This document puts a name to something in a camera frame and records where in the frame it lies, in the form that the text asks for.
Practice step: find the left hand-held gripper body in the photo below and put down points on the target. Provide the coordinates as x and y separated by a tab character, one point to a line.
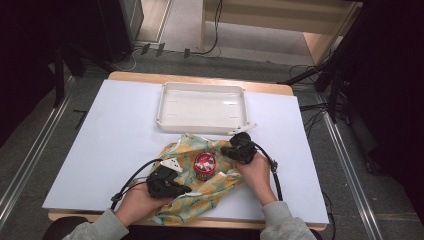
163	185

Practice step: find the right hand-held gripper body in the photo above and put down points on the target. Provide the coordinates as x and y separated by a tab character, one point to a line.
243	148

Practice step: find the red-lidded round can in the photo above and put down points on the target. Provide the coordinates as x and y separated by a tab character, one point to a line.
204	165

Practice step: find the green orange-print cloth bag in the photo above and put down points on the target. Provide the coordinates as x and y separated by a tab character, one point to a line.
213	193

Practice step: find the person's left hand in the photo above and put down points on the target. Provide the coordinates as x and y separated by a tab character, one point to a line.
143	203

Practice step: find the person's right hand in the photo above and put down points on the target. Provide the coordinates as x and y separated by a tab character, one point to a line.
256	176

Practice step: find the white plastic tray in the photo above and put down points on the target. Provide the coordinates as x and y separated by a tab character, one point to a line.
203	106

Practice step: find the white table cover sheet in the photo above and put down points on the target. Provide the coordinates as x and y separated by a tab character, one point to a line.
113	140

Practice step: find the wooden table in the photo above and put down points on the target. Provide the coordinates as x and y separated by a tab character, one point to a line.
200	79

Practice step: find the black tripod stand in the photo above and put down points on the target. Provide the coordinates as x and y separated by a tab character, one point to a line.
333	73

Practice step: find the light wooden shelf unit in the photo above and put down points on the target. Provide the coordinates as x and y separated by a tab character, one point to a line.
266	20

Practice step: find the black metal stand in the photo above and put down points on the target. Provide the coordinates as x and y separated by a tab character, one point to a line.
60	76

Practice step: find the dark cabinet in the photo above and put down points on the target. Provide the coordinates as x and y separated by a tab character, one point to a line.
116	26

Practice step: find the aluminium floor rail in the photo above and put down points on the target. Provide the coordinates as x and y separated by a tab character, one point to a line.
30	160
353	180

